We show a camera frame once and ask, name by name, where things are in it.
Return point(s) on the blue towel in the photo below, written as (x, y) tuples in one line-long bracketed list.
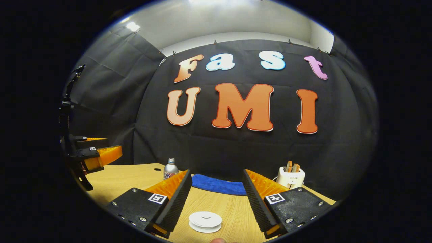
[(219, 185)]

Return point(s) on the white toaster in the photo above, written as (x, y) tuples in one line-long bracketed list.
[(290, 177)]

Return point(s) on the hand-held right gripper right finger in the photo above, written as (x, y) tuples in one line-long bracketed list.
[(258, 206)]

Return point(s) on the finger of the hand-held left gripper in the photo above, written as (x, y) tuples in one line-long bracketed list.
[(84, 153), (91, 143)]

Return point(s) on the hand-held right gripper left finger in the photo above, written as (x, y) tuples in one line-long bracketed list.
[(177, 202)]

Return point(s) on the ceiling light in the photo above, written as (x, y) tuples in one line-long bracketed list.
[(132, 26)]

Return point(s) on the black backdrop cloth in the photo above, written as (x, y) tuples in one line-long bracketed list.
[(229, 148)]

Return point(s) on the silver water bottle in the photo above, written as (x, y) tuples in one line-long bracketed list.
[(170, 170)]

